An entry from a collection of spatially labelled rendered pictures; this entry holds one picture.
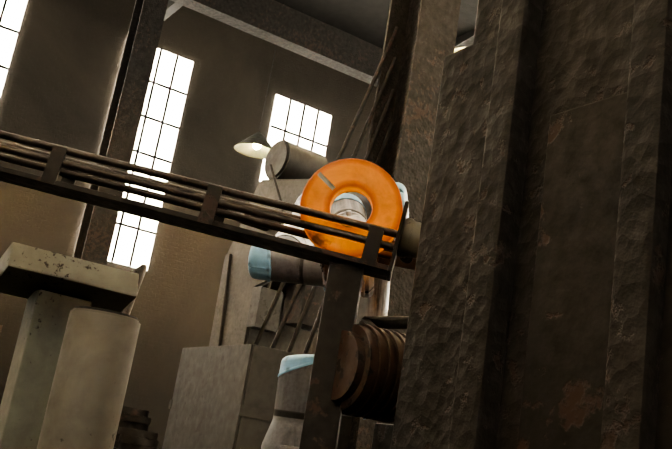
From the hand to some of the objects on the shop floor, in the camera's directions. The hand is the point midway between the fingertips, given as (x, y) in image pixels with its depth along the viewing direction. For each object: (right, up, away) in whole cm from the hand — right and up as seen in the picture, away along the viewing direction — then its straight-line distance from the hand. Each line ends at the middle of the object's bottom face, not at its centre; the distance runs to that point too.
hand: (371, 288), depth 141 cm
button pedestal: (-65, -56, +12) cm, 87 cm away
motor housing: (-4, -57, -20) cm, 61 cm away
